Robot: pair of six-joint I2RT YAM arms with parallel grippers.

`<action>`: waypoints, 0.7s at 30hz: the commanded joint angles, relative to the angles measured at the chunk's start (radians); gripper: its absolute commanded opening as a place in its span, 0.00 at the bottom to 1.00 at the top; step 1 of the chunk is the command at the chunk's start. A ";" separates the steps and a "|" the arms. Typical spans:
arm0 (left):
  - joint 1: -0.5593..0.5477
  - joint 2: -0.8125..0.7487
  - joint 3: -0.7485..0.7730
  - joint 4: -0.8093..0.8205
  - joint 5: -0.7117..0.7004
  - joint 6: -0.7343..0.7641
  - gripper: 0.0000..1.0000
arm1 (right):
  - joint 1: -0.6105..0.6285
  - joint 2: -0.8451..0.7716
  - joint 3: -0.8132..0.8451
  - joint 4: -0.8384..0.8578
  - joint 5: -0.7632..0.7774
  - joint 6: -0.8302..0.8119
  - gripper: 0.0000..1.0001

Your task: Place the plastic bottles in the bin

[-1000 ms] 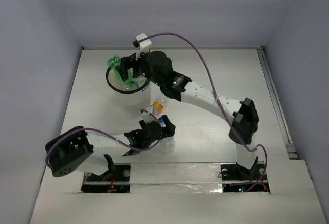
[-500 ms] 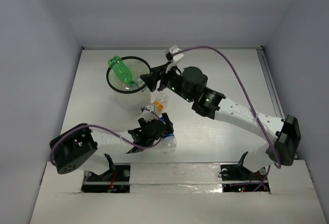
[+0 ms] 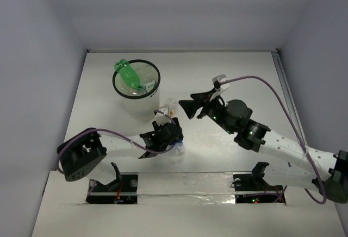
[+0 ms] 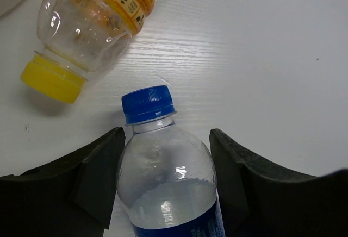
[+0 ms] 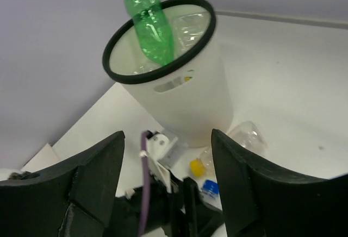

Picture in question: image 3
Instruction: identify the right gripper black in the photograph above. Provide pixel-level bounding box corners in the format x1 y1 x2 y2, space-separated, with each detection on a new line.
179 88 235 135

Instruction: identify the orange label bottle yellow cap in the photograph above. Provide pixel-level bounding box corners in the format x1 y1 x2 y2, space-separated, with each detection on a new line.
165 98 178 117

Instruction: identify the blue label bottle blue cap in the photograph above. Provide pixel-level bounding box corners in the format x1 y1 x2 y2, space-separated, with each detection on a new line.
166 140 186 157

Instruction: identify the clear bottle green white label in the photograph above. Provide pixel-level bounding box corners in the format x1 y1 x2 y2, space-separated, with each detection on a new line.
140 79 157 93

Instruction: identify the clear plastic bottle unlabeled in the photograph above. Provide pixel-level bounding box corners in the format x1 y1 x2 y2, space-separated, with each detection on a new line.
120 64 156 97

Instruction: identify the green plastic bottle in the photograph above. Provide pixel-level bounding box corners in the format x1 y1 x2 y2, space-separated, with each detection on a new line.
114 59 140 89

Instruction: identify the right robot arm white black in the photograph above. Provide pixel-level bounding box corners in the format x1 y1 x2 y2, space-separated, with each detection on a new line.
179 90 347 204

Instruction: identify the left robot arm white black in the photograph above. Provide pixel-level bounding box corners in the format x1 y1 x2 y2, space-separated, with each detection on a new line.
57 117 184 182

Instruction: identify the white cylindrical bin black rim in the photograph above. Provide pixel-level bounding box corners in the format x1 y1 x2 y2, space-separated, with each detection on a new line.
112 59 161 120

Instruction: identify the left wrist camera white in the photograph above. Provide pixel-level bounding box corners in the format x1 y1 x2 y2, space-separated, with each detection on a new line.
154 107 172 126

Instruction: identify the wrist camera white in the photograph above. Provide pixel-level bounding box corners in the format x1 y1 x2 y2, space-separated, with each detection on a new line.
154 107 172 126
210 74 229 99

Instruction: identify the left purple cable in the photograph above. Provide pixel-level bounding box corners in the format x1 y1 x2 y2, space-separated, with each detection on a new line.
55 109 177 174

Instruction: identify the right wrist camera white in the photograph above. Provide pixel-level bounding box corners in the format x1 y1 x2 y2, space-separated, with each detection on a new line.
210 74 229 99

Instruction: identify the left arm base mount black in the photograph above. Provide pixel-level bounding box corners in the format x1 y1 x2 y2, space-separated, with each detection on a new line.
86 162 138 204

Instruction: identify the aluminium rail right edge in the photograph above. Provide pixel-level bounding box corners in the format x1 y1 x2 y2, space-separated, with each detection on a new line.
271 49 307 145

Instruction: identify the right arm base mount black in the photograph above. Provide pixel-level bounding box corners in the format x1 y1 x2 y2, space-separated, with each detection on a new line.
230 162 286 204

